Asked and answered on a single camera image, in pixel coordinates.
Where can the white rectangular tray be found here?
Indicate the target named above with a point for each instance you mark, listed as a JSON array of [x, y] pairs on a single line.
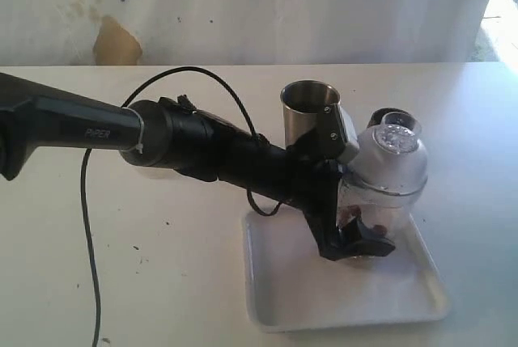
[[290, 288]]

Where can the brown wooden bowl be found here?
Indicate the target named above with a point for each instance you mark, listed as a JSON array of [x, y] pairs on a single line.
[[396, 116]]

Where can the clear plastic measuring cup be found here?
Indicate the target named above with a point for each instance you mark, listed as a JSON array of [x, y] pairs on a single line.
[[393, 205]]

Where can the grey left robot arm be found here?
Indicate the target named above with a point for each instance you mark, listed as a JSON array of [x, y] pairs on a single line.
[[173, 134]]

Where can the stainless steel cup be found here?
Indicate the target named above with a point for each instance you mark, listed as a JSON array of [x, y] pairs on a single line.
[[301, 101]]

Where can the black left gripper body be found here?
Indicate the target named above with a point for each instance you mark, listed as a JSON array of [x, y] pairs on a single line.
[[313, 189]]

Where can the white left zip tie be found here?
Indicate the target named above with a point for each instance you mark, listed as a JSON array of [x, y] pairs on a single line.
[[139, 145]]

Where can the clear plastic dome lid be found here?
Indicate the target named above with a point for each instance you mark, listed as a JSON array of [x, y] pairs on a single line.
[[391, 156]]

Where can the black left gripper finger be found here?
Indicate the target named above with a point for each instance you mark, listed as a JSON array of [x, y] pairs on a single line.
[[356, 239]]

